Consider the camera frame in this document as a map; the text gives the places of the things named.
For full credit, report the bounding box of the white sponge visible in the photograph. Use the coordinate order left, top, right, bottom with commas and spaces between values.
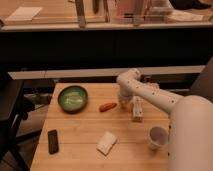
96, 132, 117, 155

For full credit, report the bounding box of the metal post right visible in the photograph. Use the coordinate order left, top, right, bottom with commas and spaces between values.
133, 0, 142, 27

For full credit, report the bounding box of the white cup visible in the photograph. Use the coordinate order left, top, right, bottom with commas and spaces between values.
147, 126, 168, 151

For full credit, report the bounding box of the metal post left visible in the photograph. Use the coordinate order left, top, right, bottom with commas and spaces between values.
75, 0, 86, 28

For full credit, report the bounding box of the white paper sheet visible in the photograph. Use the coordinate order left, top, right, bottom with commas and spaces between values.
6, 6, 42, 21

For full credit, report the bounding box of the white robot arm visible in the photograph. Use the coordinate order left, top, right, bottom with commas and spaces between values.
116, 69, 213, 171

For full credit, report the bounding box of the metal post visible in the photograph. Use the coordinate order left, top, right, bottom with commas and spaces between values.
133, 0, 142, 27
75, 0, 86, 28

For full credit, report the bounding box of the white bottle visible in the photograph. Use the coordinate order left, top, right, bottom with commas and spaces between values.
132, 96, 143, 122

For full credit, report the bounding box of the green bowl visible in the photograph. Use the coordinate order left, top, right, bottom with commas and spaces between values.
57, 85, 88, 113

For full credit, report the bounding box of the black chair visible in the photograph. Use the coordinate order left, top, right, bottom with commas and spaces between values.
0, 71, 41, 171

